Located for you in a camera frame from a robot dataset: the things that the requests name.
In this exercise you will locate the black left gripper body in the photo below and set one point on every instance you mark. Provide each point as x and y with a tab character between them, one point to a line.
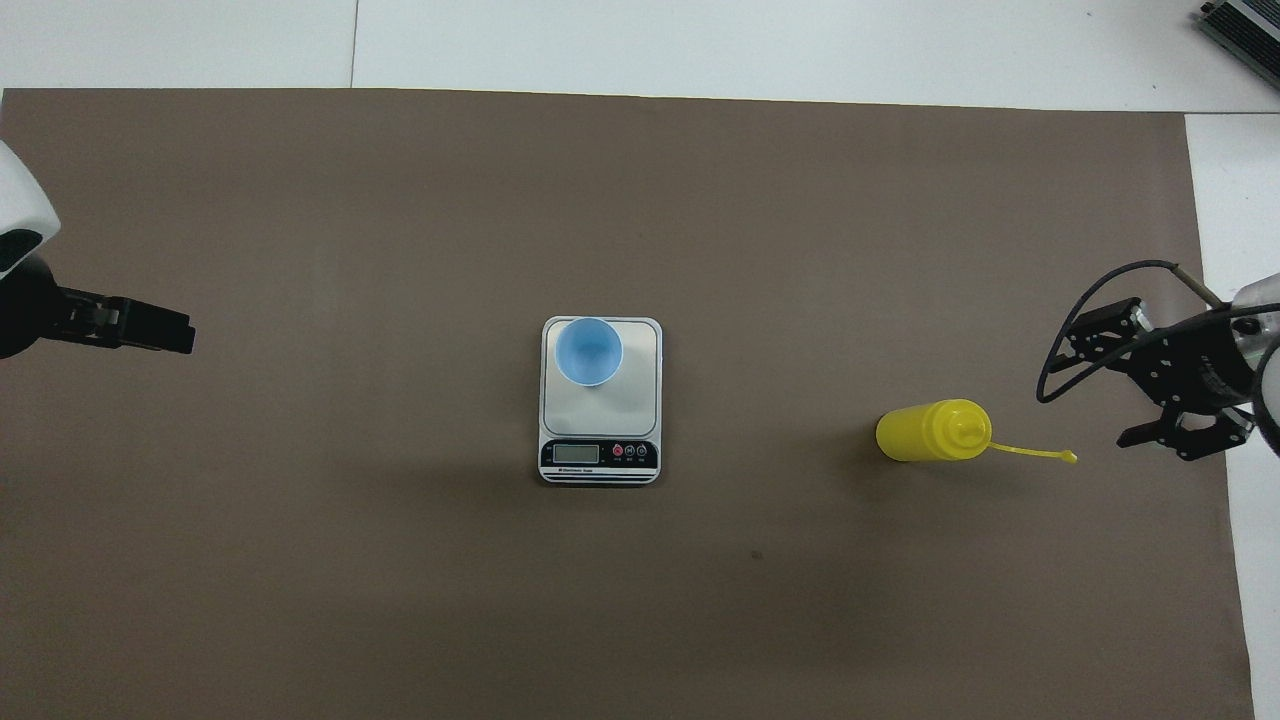
30	310

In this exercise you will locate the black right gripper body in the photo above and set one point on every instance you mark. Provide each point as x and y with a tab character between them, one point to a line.
1200	365

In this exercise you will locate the yellow squeeze bottle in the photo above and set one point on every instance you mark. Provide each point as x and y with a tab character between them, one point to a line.
925	432

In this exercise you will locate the light blue plastic cup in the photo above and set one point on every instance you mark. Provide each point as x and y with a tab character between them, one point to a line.
588	350

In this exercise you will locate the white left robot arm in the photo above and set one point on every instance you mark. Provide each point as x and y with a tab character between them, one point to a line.
20	200

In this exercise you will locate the silver digital kitchen scale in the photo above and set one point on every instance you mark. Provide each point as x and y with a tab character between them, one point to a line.
600	420

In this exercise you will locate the grey ribbed metal device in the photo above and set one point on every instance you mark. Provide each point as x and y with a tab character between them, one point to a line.
1245	25

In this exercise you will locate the brown table mat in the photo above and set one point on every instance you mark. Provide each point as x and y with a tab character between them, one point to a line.
400	600

